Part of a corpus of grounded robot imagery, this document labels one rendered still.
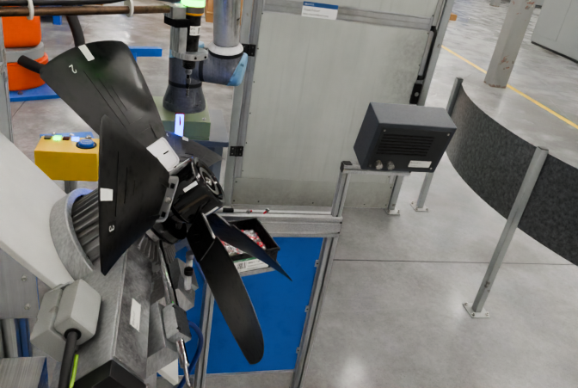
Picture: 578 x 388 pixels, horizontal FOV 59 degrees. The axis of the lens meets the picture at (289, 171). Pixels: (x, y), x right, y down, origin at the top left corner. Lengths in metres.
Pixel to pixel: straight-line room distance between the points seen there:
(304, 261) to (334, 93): 1.52
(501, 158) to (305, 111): 1.14
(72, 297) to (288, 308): 1.18
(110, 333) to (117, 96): 0.46
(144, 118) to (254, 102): 1.99
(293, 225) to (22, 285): 0.88
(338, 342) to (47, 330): 1.82
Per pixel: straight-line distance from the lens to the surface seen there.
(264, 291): 1.85
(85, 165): 1.51
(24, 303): 1.14
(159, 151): 1.07
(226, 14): 1.67
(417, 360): 2.57
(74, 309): 0.85
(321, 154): 3.25
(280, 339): 2.04
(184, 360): 0.89
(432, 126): 1.61
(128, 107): 1.06
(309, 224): 1.69
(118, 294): 0.90
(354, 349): 2.51
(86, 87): 1.04
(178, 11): 0.99
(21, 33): 4.92
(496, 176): 2.80
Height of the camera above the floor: 1.73
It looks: 27 degrees down
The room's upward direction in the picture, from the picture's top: 10 degrees clockwise
